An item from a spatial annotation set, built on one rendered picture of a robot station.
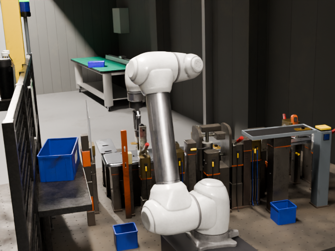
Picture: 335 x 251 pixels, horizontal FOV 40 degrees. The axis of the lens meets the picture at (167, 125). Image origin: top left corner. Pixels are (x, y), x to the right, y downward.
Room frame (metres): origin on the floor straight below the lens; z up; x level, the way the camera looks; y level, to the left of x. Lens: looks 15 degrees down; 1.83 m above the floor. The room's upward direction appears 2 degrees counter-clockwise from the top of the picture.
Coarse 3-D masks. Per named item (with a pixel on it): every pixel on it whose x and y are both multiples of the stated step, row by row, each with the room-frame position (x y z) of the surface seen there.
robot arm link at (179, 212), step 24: (144, 72) 1.85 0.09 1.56; (168, 72) 1.89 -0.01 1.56; (168, 96) 1.89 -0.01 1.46; (168, 120) 1.84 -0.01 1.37; (168, 144) 1.81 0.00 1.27; (168, 168) 1.77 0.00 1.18; (168, 192) 1.72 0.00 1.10; (144, 216) 1.71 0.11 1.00; (168, 216) 1.67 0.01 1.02; (192, 216) 1.72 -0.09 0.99
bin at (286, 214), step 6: (270, 204) 2.26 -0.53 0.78; (276, 204) 2.27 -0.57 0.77; (282, 204) 2.28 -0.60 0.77; (288, 204) 2.28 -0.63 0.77; (294, 204) 2.23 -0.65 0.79; (276, 210) 2.20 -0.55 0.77; (282, 210) 2.18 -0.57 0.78; (288, 210) 2.19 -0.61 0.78; (294, 210) 2.20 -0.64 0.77; (270, 216) 2.26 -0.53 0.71; (276, 216) 2.20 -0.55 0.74; (282, 216) 2.18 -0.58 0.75; (288, 216) 2.19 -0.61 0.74; (294, 216) 2.20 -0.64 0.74; (276, 222) 2.19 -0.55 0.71; (282, 222) 2.18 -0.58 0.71; (288, 222) 2.19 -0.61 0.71; (294, 222) 2.20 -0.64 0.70
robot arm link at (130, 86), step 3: (126, 66) 2.49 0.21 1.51; (126, 69) 2.48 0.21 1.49; (126, 72) 2.48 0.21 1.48; (126, 75) 2.47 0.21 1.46; (126, 78) 2.47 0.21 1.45; (129, 78) 2.45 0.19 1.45; (126, 81) 2.47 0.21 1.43; (129, 81) 2.45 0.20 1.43; (126, 84) 2.47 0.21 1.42; (129, 84) 2.46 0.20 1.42; (132, 84) 2.45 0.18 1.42; (129, 87) 2.46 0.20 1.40; (132, 87) 2.45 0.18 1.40; (135, 87) 2.45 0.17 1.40; (138, 87) 2.46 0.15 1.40; (129, 90) 2.47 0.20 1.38; (132, 90) 2.46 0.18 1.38; (135, 90) 2.45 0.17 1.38; (138, 90) 2.46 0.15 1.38
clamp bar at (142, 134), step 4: (140, 124) 2.37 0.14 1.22; (140, 128) 2.33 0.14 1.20; (144, 128) 2.32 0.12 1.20; (140, 132) 2.33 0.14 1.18; (144, 132) 2.34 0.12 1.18; (140, 136) 2.33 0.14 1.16; (144, 136) 2.34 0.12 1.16; (140, 140) 2.34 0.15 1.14; (144, 140) 2.34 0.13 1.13; (140, 144) 2.34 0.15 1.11; (144, 144) 2.34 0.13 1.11; (140, 148) 2.34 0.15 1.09; (140, 152) 2.35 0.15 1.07
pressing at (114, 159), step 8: (304, 136) 2.77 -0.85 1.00; (296, 144) 2.63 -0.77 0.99; (120, 152) 2.56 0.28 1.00; (136, 152) 2.55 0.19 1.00; (152, 152) 2.54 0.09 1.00; (184, 152) 2.51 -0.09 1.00; (104, 160) 2.44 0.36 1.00; (112, 160) 2.43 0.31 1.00; (120, 160) 2.42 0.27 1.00; (136, 160) 2.40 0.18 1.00; (152, 160) 2.41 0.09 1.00
